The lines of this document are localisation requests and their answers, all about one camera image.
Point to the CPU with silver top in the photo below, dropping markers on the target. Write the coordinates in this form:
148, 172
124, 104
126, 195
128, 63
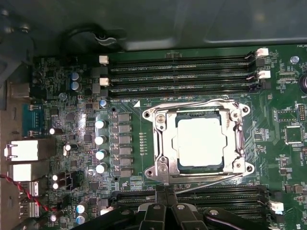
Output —
199, 141

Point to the internal USB port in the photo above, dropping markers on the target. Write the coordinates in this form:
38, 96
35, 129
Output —
305, 155

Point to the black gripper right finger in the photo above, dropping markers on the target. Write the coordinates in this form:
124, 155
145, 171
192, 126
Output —
182, 218

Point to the silver coin battery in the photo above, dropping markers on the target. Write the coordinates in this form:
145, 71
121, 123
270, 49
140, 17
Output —
304, 83

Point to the blue port connector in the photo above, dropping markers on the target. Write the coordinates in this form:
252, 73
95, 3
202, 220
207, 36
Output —
36, 119

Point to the green motherboard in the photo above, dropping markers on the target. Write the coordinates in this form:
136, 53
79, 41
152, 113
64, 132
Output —
263, 115

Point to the black PC case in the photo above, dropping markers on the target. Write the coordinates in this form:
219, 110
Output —
144, 19

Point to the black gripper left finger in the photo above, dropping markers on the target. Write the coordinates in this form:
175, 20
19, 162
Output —
153, 218

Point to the CPU socket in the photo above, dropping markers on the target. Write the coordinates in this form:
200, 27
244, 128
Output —
149, 112

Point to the silver port block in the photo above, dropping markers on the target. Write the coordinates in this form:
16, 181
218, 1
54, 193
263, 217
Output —
24, 149

